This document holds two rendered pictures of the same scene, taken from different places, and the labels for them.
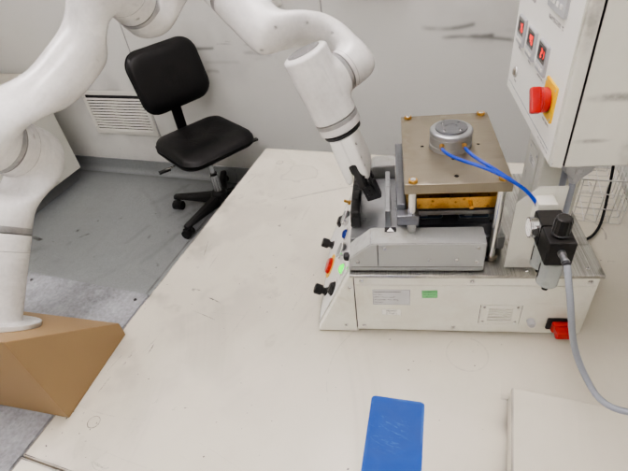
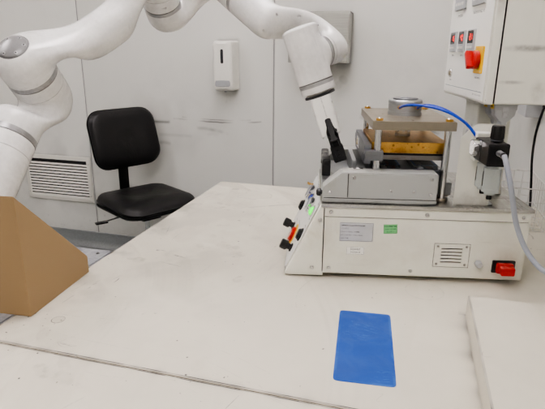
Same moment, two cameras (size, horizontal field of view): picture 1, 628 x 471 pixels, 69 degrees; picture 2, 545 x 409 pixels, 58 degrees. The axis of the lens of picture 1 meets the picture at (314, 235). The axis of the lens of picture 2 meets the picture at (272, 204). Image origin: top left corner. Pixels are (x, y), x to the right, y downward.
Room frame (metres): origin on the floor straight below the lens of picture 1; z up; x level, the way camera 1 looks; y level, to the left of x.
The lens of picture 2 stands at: (-0.39, 0.20, 1.25)
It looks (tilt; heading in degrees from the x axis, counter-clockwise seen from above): 17 degrees down; 352
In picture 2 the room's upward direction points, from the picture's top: straight up
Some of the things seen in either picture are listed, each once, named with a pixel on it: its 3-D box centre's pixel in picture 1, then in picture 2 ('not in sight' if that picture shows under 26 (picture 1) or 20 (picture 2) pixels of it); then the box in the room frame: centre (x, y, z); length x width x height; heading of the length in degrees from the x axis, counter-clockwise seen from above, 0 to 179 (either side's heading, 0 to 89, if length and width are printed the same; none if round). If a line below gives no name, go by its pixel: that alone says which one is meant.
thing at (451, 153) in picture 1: (466, 161); (418, 126); (0.74, -0.31, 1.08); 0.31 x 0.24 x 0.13; 168
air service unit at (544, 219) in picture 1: (545, 244); (486, 160); (0.52, -0.36, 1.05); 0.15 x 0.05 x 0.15; 168
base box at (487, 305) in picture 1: (438, 256); (392, 223); (0.75, -0.27, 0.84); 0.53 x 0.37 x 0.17; 78
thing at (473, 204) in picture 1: (448, 166); (402, 132); (0.76, -0.28, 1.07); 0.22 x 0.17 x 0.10; 168
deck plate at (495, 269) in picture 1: (460, 220); (411, 187); (0.76, -0.32, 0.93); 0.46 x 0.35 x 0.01; 78
